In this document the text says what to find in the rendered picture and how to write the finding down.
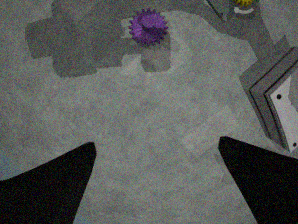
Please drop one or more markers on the white curved arrow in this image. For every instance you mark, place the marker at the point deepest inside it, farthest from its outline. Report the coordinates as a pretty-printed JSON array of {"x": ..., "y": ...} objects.
[{"x": 242, "y": 12}]

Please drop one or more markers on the purple gear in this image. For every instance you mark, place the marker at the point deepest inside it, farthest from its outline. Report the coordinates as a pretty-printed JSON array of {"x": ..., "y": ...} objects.
[{"x": 148, "y": 26}]

